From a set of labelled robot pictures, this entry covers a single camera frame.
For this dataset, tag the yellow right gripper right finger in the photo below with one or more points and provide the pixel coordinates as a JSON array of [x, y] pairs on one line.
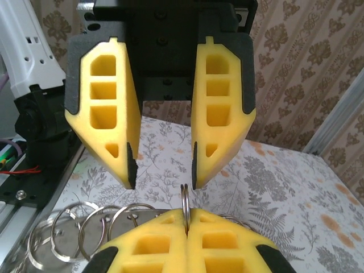
[[227, 247]]

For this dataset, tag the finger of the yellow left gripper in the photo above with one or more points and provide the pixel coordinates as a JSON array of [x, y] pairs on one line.
[[233, 133], [125, 113]]

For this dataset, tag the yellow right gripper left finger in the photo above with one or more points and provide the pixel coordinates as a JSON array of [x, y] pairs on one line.
[[148, 247]]

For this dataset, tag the silver split keyring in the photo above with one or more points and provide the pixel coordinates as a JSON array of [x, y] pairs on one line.
[[182, 204], [53, 233], [30, 244], [80, 236], [133, 205], [236, 218]]

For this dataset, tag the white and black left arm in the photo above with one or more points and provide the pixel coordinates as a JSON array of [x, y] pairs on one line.
[[25, 42]]

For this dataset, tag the floral tablecloth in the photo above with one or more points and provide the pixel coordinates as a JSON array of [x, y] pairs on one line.
[[284, 199]]

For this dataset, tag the black mounting plate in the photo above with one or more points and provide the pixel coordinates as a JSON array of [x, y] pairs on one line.
[[28, 187]]

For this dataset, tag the silver bolt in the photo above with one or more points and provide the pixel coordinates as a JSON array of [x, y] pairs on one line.
[[20, 194]]

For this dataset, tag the aluminium frame post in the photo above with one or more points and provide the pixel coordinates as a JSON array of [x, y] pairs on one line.
[[335, 122]]

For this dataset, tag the aluminium extrusion rail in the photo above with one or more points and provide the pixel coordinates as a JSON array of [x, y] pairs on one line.
[[17, 224]]

